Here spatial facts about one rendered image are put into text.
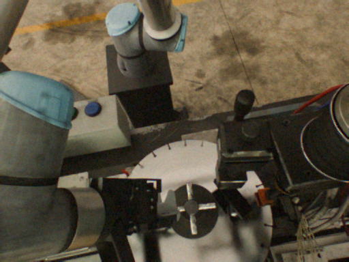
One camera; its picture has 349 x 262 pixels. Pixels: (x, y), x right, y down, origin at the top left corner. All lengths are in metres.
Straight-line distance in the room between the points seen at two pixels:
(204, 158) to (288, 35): 1.79
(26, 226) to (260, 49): 1.98
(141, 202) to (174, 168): 0.21
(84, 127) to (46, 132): 0.47
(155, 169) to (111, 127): 0.21
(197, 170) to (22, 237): 0.38
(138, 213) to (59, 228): 0.13
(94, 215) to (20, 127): 0.13
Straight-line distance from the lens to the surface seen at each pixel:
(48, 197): 0.29
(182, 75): 1.91
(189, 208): 0.50
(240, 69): 1.95
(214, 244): 0.55
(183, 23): 0.81
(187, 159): 0.58
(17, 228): 0.29
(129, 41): 0.86
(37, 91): 0.28
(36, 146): 0.28
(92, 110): 0.75
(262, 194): 0.56
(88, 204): 0.33
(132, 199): 0.40
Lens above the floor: 1.50
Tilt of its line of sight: 64 degrees down
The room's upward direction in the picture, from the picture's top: 10 degrees counter-clockwise
